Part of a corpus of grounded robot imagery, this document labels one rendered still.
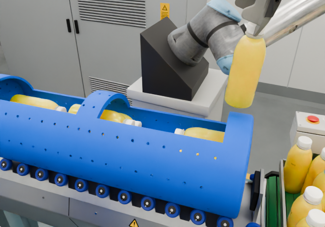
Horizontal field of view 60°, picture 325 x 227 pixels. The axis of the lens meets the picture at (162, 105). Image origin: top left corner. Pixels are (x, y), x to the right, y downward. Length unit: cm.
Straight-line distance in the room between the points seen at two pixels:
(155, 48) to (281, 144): 208
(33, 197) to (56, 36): 206
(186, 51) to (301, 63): 256
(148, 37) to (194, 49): 16
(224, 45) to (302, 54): 256
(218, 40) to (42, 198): 78
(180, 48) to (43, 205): 72
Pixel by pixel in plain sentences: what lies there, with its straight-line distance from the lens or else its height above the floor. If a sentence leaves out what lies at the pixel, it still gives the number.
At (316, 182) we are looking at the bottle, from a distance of 92.
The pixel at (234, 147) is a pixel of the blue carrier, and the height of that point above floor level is 121.
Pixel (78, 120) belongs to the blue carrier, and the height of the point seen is 120.
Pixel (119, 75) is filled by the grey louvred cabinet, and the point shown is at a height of 55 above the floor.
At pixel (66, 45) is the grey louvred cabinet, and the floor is 75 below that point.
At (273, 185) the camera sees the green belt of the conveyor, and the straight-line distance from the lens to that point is 108.
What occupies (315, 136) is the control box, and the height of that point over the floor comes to 107.
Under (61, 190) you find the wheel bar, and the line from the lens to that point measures 102.
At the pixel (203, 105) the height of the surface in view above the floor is 115.
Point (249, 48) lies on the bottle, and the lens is 65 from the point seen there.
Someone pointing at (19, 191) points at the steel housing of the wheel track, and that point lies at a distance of 114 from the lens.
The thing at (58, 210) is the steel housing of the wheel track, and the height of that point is 85.
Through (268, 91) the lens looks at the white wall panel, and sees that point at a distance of 359.
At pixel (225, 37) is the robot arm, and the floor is 137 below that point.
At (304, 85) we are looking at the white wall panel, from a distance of 356.
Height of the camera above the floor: 163
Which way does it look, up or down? 31 degrees down
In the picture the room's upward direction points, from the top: straight up
